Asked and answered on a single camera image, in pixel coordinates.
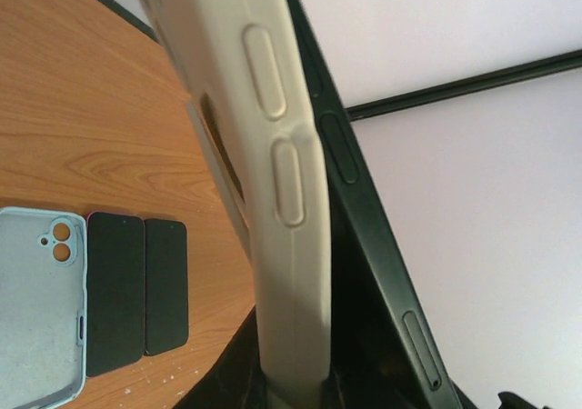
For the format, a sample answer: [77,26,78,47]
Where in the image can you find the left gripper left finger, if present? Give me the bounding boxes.
[175,309,267,409]

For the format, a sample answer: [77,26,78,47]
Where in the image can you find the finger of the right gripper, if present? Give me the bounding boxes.
[497,390,582,409]

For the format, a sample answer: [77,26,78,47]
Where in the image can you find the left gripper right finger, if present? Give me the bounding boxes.
[320,226,478,409]

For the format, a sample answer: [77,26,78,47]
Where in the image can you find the purple phone black screen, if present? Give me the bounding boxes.
[86,212,145,377]

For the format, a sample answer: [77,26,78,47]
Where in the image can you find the light blue phone case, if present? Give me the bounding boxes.
[1,206,87,408]

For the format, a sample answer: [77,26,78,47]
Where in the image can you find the white phone case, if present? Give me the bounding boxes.
[140,0,331,408]

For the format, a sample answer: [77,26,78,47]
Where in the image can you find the black enclosure frame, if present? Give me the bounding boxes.
[96,0,581,121]

